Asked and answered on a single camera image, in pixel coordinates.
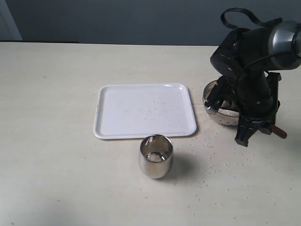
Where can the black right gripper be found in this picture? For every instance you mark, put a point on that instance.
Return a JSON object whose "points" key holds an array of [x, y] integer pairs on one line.
{"points": [[245, 87]]}

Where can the brown wooden spoon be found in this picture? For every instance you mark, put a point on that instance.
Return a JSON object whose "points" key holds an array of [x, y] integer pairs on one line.
{"points": [[264, 108]]}

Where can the white rectangular tray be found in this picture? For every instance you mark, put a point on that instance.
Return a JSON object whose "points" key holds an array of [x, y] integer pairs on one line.
{"points": [[139, 110]]}

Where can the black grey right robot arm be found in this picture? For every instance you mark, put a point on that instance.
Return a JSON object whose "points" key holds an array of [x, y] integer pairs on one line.
{"points": [[249, 63]]}

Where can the shiny metal cup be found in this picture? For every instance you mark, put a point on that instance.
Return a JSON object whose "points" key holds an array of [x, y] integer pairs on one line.
{"points": [[156, 156]]}

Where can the steel bowl of rice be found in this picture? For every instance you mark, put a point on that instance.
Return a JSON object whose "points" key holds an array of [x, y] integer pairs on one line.
{"points": [[226, 114]]}

